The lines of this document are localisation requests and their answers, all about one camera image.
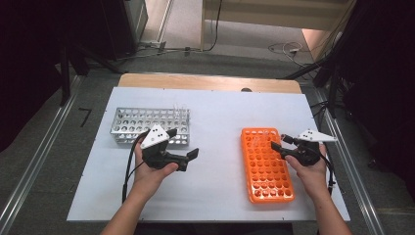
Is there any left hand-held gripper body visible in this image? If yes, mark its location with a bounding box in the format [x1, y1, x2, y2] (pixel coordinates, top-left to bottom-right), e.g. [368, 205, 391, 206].
[140, 123, 190, 172]

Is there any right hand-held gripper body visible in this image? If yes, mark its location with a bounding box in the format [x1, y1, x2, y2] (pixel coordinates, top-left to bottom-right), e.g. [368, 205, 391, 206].
[281, 129, 338, 166]

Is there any metal test tube rack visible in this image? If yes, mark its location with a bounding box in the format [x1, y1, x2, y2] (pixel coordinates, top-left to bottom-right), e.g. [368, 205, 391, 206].
[110, 107, 191, 147]

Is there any orange test tube rack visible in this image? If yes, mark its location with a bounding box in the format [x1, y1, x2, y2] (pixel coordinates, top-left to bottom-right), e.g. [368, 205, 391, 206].
[240, 126, 296, 205]

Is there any person's right hand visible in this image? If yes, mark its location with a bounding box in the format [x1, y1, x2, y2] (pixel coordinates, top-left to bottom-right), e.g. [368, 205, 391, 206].
[284, 142, 329, 201]

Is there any person's left hand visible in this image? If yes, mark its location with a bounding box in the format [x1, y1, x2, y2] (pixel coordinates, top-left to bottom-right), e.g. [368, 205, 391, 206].
[131, 140, 180, 201]

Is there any white board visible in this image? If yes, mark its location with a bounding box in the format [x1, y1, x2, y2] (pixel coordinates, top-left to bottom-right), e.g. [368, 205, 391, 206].
[67, 86, 350, 223]

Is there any wooden table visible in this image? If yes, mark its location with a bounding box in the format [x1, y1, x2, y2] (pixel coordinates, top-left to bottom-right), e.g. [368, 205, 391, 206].
[117, 72, 302, 95]

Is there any black metal stand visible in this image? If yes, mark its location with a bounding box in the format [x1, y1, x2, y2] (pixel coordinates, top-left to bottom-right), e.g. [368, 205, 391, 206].
[277, 0, 363, 118]
[58, 42, 126, 107]

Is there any dark curtain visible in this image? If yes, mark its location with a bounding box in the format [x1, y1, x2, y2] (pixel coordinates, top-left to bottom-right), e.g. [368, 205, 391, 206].
[339, 0, 415, 197]

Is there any black cabinet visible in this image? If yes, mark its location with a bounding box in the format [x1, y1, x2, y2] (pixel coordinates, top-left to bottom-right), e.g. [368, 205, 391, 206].
[97, 0, 149, 62]

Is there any beige wooden furniture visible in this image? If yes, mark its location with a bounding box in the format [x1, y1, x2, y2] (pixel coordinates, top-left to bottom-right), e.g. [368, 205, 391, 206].
[199, 0, 358, 63]

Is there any right hand-held gripper cable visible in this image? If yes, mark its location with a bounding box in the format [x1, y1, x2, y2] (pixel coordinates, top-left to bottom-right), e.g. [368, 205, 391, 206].
[317, 151, 337, 197]

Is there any hand-held gripper cable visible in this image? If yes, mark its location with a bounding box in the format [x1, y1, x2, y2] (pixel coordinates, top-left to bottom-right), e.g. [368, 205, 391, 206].
[317, 151, 337, 197]
[121, 131, 150, 204]

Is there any black floor cable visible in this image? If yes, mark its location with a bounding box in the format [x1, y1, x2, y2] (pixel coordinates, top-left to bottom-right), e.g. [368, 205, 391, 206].
[309, 100, 331, 122]

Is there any aluminium floor rail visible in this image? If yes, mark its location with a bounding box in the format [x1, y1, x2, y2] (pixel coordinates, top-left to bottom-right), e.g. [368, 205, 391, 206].
[156, 0, 174, 43]
[0, 73, 84, 231]
[309, 86, 388, 235]

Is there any left hand-held gripper cable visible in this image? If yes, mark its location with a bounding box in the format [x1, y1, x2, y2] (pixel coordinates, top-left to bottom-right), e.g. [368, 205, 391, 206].
[121, 131, 150, 204]

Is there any grey floor cable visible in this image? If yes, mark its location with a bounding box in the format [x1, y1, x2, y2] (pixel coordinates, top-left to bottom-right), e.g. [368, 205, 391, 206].
[118, 45, 202, 63]

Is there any white cable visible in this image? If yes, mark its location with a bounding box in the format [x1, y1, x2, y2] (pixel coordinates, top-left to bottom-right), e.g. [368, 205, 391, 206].
[267, 41, 306, 60]

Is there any black hanging cable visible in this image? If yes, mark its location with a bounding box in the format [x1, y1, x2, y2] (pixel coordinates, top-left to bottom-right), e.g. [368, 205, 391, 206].
[204, 0, 224, 53]

